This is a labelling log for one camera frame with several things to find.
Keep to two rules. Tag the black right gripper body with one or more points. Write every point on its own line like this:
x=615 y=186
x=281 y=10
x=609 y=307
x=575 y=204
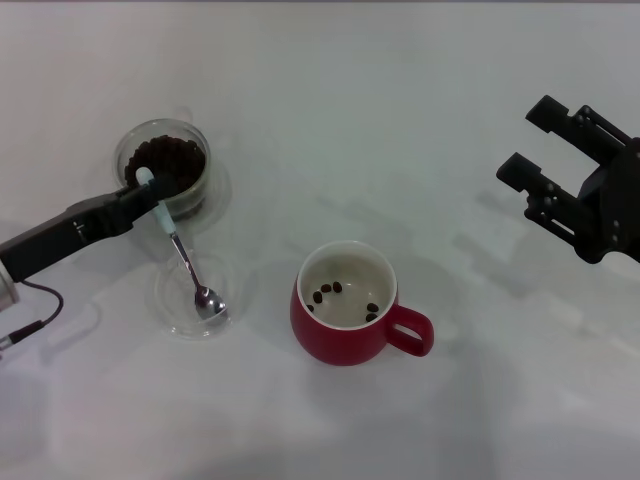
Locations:
x=617 y=210

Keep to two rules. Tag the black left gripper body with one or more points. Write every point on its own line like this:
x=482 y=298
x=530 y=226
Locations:
x=65 y=227

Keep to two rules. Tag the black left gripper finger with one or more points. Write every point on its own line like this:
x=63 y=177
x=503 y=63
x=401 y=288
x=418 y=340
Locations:
x=140 y=212
x=165 y=189

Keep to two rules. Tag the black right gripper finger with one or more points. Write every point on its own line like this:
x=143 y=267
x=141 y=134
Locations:
x=550 y=200
x=575 y=125

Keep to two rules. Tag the dark coffee bean pile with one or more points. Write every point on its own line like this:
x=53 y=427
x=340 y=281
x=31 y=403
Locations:
x=175 y=160

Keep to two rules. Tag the red ceramic mug white inside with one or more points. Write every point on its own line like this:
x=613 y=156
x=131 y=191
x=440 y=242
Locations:
x=340 y=345

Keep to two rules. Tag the clear round glass dish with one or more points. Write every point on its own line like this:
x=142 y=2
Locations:
x=170 y=322

